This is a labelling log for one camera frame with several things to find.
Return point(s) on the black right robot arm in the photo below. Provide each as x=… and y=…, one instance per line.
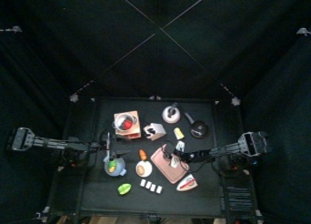
x=239, y=146

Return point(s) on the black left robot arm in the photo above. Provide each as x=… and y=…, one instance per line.
x=49, y=142

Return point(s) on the white red toy iron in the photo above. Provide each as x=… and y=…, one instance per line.
x=187, y=183

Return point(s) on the white toy knife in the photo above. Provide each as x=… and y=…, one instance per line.
x=175, y=162

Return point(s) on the pink cutting board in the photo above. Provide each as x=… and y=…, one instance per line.
x=166, y=168

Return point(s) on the yellow green toy corn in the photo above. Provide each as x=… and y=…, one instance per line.
x=113, y=165

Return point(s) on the blue toy pot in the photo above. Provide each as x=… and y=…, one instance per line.
x=115, y=168

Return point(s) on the red toy tomato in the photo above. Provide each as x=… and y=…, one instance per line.
x=129, y=124

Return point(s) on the orange toy carrot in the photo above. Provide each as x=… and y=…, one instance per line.
x=143, y=154

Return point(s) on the silver toy pot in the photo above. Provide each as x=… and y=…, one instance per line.
x=123, y=121

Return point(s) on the yellow toy butter piece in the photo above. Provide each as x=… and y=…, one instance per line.
x=178, y=133

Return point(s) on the black toy frying pan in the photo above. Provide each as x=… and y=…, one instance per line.
x=198, y=129

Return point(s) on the white toy block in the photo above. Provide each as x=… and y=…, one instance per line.
x=143, y=182
x=149, y=185
x=154, y=187
x=159, y=189

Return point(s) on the green toy leaf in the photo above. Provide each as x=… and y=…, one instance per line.
x=125, y=188

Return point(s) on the white printed label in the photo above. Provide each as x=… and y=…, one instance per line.
x=239, y=198

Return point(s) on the metal frame bracket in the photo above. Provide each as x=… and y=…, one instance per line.
x=15, y=29
x=304, y=31
x=235, y=101
x=74, y=97

